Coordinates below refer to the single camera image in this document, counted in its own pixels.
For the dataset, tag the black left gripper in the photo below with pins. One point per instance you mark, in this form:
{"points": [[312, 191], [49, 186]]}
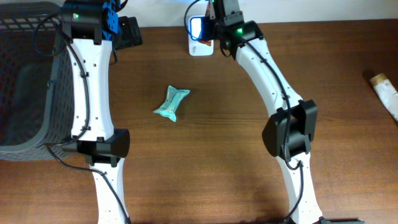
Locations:
{"points": [[132, 34]]}

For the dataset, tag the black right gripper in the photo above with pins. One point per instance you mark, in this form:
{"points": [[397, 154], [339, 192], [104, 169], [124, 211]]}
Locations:
{"points": [[227, 10]]}

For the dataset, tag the red orange chocolate bar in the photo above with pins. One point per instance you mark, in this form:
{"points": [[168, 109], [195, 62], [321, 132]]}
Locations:
{"points": [[206, 42]]}

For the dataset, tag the teal wet wipes packet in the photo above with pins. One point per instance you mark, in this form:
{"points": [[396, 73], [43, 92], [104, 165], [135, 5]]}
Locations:
{"points": [[173, 99]]}

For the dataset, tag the white bamboo print tube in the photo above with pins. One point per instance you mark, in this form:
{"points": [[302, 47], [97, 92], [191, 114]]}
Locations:
{"points": [[386, 93]]}

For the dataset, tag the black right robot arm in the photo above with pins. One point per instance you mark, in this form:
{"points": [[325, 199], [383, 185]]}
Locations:
{"points": [[290, 128]]}

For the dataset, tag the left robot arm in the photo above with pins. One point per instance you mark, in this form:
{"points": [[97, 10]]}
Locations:
{"points": [[93, 32]]}

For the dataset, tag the white barcode scanner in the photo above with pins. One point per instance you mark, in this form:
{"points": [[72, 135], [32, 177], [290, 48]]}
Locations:
{"points": [[198, 47]]}

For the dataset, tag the dark grey plastic basket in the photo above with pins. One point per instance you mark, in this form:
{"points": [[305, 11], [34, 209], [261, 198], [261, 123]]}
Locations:
{"points": [[37, 105]]}

